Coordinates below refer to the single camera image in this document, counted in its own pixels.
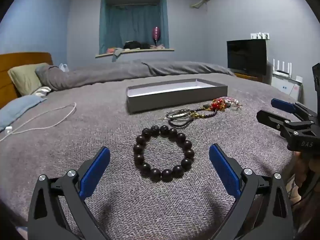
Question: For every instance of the white plastic bag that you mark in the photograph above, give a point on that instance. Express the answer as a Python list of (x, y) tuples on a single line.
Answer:
[(64, 67)]

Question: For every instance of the silver bangle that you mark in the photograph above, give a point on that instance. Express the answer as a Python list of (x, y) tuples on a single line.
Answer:
[(178, 111), (178, 117)]

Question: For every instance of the striped pillow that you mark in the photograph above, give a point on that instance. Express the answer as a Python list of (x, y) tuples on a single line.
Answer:
[(42, 91)]

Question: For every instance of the teal curtain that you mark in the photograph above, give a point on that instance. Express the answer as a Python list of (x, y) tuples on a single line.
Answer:
[(130, 22)]

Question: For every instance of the black television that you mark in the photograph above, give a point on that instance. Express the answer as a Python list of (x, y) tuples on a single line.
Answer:
[(246, 56)]

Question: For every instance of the person's right hand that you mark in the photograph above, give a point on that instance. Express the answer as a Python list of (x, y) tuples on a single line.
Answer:
[(307, 165)]

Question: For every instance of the pink balloon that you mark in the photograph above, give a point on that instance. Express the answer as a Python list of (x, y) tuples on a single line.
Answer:
[(156, 32)]

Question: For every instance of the black clothes pile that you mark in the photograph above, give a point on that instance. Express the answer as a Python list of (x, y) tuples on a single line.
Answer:
[(135, 45)]

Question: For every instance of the grey duvet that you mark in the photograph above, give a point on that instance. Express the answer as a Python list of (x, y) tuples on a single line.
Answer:
[(112, 73)]

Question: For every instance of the white cabinet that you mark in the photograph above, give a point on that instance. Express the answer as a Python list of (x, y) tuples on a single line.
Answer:
[(285, 86)]

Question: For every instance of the wooden headboard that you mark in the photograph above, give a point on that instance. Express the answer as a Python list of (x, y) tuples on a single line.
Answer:
[(22, 58)]

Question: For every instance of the window sill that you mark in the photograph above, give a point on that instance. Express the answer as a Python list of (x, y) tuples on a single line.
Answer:
[(140, 52)]

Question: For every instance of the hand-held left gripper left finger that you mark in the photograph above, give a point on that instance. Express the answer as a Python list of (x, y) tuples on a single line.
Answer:
[(93, 172)]

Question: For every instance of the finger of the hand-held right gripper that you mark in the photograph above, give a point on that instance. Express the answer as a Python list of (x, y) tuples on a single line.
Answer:
[(283, 105), (270, 120)]

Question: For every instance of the wooden television stand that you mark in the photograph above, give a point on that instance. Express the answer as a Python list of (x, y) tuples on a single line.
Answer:
[(247, 77)]

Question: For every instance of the grey hanging cloth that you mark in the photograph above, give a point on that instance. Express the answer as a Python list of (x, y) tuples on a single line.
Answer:
[(117, 53)]

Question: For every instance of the white router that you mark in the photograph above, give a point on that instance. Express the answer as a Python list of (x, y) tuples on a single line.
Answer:
[(282, 71)]

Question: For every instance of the white wall hooks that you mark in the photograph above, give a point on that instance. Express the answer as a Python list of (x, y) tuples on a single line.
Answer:
[(260, 36)]

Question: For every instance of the grey cardboard box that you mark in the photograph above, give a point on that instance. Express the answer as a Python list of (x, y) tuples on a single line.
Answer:
[(175, 95)]

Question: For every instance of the white charger plug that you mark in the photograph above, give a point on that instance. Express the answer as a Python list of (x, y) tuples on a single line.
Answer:
[(9, 130)]

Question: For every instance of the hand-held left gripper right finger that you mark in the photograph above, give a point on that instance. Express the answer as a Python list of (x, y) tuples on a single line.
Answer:
[(225, 170)]

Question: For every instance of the olive pillow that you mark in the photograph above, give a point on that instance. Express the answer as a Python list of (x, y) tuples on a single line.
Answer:
[(26, 77)]

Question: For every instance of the light blue cloth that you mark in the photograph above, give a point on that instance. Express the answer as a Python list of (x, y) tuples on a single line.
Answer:
[(17, 110)]

